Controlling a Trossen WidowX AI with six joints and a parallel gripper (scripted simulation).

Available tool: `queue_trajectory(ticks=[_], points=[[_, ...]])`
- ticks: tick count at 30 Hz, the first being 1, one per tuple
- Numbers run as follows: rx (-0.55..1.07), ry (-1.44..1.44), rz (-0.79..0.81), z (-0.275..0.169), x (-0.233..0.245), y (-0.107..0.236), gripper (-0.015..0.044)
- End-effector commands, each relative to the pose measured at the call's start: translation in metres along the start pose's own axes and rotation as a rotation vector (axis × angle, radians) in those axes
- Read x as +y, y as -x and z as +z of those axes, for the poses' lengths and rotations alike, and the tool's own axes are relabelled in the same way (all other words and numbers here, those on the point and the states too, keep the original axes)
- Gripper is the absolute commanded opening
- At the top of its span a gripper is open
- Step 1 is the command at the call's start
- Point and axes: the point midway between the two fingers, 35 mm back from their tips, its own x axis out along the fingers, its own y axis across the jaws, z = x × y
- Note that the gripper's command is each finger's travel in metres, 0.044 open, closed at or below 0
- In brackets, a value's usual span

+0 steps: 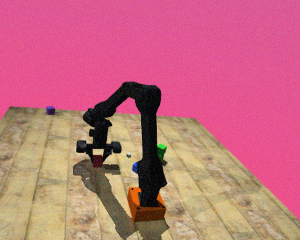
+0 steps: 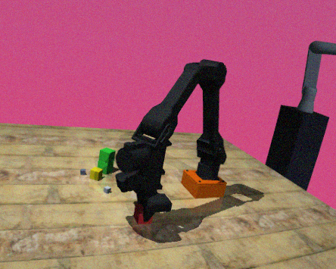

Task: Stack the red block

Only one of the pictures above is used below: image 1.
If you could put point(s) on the small blue block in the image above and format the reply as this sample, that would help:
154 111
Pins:
134 168

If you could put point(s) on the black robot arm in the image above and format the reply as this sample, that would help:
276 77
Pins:
147 99

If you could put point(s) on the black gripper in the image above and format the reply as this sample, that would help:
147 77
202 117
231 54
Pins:
99 142

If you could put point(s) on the small purple block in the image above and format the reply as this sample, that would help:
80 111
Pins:
50 110

